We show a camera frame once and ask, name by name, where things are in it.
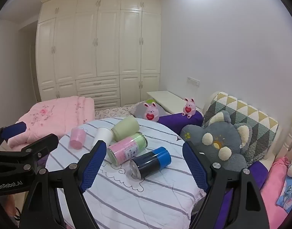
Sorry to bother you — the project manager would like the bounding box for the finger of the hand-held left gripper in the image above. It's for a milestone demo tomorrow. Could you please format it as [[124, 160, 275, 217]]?
[[17, 134, 60, 171], [0, 121, 27, 151]]

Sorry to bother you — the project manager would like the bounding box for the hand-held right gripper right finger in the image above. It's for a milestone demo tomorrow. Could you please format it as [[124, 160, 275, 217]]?
[[182, 140, 270, 229]]

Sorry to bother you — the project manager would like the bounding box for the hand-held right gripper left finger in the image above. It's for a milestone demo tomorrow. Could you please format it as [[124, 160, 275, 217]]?
[[18, 140, 107, 229]]

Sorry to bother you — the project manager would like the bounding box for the pink plastic cup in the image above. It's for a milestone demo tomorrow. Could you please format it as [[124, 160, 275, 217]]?
[[69, 127, 87, 150]]

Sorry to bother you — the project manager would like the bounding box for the white plastic cup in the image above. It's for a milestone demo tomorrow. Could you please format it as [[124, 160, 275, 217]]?
[[92, 127, 114, 148]]

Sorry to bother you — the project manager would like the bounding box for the pink and green cup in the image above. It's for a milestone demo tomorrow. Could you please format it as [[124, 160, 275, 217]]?
[[107, 132, 148, 165]]

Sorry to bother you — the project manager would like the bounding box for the blue and black cup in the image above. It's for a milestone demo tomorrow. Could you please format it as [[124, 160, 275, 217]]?
[[129, 147, 172, 179]]

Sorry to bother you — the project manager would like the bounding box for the light green cup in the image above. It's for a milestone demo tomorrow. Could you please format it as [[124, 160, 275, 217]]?
[[111, 116, 140, 142]]

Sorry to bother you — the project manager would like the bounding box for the person's left forearm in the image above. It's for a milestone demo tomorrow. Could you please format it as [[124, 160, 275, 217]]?
[[3, 194, 20, 222]]

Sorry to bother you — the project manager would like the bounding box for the pink floral quilt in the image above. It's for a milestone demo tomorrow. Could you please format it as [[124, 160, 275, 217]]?
[[7, 96, 96, 151]]

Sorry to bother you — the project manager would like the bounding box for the grey koala plush cushion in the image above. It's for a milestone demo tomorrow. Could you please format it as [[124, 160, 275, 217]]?
[[180, 111, 253, 172]]

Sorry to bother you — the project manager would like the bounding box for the purple cushion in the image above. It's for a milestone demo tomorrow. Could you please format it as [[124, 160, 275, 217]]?
[[158, 111, 204, 136]]

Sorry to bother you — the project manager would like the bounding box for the heart print bed sheet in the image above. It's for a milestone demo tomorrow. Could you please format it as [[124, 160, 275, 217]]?
[[95, 104, 137, 120]]

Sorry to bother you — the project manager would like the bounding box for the pink bunny plush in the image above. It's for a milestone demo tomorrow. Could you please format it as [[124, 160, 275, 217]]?
[[182, 97, 196, 119], [142, 102, 161, 122]]

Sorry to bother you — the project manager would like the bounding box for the purple bed sheet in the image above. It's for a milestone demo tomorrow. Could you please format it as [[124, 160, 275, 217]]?
[[218, 160, 275, 229]]

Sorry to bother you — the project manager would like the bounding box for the white bedside table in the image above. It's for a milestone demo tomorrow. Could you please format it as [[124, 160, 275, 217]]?
[[146, 91, 204, 115]]

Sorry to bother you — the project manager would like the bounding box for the triangle pattern quilted pillow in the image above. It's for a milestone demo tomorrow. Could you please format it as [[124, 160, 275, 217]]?
[[202, 92, 279, 166]]

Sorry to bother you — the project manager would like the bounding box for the pink pillow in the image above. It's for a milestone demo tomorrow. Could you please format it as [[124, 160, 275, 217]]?
[[259, 156, 292, 229]]

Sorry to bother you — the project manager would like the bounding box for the blue printed cloth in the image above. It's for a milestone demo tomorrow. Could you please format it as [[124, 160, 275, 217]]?
[[276, 180, 292, 207]]

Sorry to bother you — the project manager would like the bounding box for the white headboard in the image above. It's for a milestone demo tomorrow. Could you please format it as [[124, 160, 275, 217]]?
[[275, 111, 292, 163]]

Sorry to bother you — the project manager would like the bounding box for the cream wardrobe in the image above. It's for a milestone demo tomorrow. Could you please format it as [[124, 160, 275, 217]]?
[[36, 0, 162, 108]]

